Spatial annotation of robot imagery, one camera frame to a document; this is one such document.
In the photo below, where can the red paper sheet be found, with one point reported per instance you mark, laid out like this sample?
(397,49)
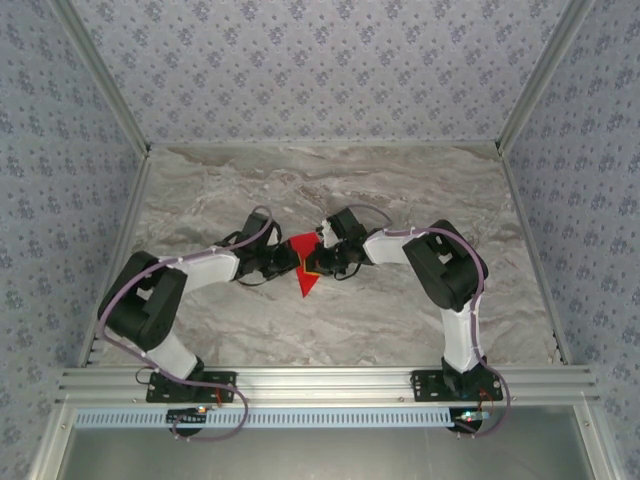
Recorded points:
(306,287)

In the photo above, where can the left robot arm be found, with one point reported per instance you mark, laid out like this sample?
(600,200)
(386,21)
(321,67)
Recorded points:
(145,305)

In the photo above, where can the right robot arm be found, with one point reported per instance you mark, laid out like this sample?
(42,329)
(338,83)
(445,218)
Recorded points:
(445,270)

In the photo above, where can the small adapter board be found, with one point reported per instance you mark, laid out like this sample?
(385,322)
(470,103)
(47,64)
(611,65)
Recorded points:
(187,416)
(467,417)

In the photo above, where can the metal shelf panel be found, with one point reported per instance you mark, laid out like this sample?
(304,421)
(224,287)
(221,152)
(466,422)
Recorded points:
(325,455)

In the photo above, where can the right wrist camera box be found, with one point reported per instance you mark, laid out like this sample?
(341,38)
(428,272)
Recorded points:
(345,225)

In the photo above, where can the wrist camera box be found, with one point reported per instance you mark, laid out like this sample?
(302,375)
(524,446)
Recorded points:
(257,227)
(345,225)

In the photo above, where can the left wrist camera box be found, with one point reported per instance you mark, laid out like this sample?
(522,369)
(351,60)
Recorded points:
(257,227)

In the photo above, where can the aluminium mounting rail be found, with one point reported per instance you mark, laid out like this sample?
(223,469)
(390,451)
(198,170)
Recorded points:
(325,385)

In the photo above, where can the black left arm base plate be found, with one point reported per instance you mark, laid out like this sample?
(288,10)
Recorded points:
(220,387)

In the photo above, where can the aluminium side rail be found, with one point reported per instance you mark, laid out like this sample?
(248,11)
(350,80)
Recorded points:
(537,260)
(117,260)

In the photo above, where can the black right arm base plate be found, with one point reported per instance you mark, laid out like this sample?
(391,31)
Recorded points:
(425,387)

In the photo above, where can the aluminium corner post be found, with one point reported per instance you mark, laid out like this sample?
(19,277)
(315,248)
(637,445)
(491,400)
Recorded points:
(100,75)
(545,75)

